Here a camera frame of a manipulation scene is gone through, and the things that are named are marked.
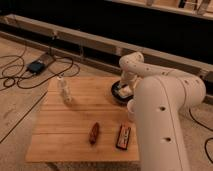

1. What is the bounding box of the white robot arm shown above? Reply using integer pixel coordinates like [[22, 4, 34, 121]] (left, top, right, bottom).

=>
[[119, 52, 206, 171]]

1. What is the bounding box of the white ceramic cup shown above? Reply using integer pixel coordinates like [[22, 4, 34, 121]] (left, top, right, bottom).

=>
[[127, 99, 135, 122]]

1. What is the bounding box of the black round bowl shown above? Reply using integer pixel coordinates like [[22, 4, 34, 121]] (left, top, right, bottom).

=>
[[111, 81, 133, 105]]

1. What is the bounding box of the black red rectangular box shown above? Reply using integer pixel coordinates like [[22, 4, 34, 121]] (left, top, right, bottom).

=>
[[116, 124, 131, 150]]

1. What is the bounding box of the red brown oblong object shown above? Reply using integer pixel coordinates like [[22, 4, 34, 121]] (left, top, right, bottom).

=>
[[89, 122, 100, 145]]

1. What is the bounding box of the wooden table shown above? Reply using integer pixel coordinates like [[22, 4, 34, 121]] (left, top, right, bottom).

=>
[[26, 77, 139, 163]]

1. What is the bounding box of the black cable right side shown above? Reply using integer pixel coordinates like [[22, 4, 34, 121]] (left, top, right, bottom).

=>
[[188, 107, 213, 165]]

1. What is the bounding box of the black floor cable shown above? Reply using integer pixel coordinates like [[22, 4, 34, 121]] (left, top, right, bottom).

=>
[[0, 44, 81, 90]]

